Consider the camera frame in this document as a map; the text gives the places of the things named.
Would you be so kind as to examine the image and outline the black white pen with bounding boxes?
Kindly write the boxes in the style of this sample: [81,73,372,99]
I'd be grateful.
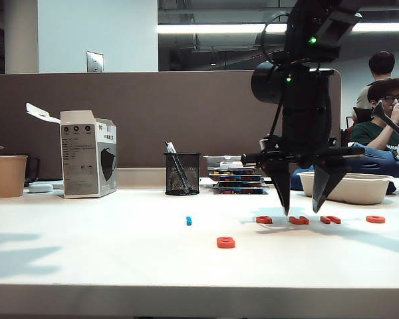
[164,142,192,194]

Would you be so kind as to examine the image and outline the seated person green shirt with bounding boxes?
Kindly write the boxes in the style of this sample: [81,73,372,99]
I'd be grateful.
[348,78,399,160]

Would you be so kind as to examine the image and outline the brown paper cup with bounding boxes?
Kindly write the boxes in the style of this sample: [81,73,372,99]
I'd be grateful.
[0,156,29,199]

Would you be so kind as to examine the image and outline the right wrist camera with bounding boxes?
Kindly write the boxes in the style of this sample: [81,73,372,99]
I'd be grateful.
[259,135,282,154]

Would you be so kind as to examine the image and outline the grey white mask box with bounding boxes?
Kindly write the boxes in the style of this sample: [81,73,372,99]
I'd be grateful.
[25,103,118,199]

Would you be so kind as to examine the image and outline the standing person light shirt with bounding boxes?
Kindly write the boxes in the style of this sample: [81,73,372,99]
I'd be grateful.
[355,51,396,110]

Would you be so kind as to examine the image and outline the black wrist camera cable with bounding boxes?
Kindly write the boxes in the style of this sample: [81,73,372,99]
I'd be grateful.
[269,103,284,137]

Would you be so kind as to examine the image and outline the white oblong pulp tray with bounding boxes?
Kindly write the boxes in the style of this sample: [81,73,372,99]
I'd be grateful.
[297,171,394,205]

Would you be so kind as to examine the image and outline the metal wall switch plate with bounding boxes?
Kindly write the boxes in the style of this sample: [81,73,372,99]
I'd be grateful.
[86,51,104,74]

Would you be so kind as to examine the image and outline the black mesh pen holder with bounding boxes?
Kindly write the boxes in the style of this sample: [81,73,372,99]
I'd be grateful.
[163,152,201,197]

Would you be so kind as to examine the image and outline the brown desk partition panel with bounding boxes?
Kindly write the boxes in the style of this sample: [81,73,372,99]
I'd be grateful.
[0,68,342,180]

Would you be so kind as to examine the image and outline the long ceiling light strip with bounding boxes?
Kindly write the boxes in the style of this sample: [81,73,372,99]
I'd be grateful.
[157,23,399,35]

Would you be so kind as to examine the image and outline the white round pillar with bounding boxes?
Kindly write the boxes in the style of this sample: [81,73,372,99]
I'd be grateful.
[3,0,40,74]

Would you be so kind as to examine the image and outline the orange letter s magnet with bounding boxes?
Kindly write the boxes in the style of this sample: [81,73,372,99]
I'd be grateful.
[216,236,236,250]

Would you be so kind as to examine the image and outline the small white plastic case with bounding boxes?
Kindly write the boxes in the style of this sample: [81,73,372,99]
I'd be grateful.
[28,183,54,194]

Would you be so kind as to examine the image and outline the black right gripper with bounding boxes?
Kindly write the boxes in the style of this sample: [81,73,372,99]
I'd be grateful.
[241,112,366,216]

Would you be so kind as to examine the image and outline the grey metal bracket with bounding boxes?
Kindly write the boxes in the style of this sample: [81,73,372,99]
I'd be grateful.
[371,99,399,137]

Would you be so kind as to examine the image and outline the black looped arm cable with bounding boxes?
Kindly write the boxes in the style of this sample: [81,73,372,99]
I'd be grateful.
[261,13,291,61]

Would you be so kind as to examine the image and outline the dark drinking glass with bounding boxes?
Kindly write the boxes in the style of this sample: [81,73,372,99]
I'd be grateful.
[25,157,41,187]

